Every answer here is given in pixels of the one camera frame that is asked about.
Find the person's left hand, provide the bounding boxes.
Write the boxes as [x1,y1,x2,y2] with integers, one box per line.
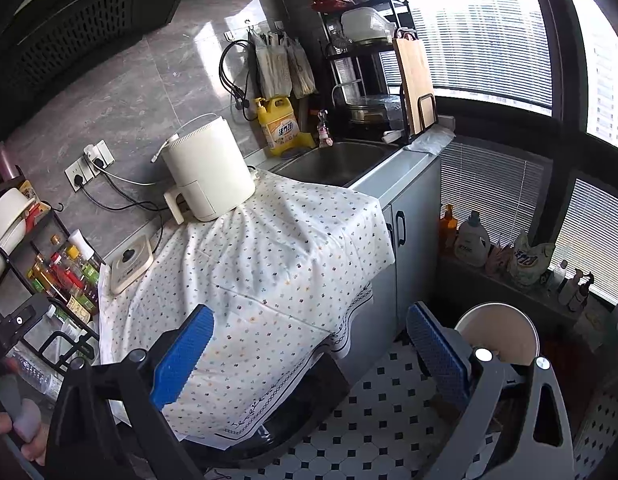
[0,374,48,466]

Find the brown paper cup bin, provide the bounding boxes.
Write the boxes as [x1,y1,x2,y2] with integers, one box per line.
[455,302,540,365]

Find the cream induction cooker base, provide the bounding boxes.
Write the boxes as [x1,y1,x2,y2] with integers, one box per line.
[110,235,155,296]

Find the black condiment rack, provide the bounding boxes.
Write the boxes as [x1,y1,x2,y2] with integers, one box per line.
[0,176,102,375]

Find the white laundry detergent bottle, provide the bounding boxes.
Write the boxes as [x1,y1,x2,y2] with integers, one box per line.
[454,210,491,268]

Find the green refill detergent pouch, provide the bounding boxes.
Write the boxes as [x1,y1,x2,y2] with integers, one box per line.
[507,231,555,287]

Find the orange bottle on sill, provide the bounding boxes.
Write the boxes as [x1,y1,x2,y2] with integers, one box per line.
[438,204,458,252]

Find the floral white tablecloth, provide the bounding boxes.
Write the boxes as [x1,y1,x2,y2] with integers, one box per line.
[98,170,394,450]

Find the cream air fryer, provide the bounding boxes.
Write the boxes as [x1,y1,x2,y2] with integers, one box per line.
[158,117,256,224]

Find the white folded cloth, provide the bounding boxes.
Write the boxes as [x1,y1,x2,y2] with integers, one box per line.
[405,125,455,156]

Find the stainless steel sink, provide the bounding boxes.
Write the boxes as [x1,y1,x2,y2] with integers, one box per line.
[272,141,399,188]

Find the pink small bottle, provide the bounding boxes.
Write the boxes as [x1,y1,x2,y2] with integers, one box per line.
[318,110,334,148]

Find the yellow detergent jug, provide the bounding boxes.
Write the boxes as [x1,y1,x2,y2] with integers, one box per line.
[256,96,315,156]

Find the wooden cutting board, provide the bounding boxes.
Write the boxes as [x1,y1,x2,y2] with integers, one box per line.
[394,27,438,136]

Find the hanging plastic bags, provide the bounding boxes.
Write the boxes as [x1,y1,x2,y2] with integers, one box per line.
[249,30,316,100]

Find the black dish rack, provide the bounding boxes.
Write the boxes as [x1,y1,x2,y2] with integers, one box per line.
[312,0,421,145]

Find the black power cable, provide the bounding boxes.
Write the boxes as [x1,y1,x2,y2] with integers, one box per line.
[81,159,178,256]

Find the grey cabinet with handle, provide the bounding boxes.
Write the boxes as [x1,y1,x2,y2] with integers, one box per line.
[337,148,441,385]

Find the wall power sockets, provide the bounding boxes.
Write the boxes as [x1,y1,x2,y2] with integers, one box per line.
[65,140,115,192]

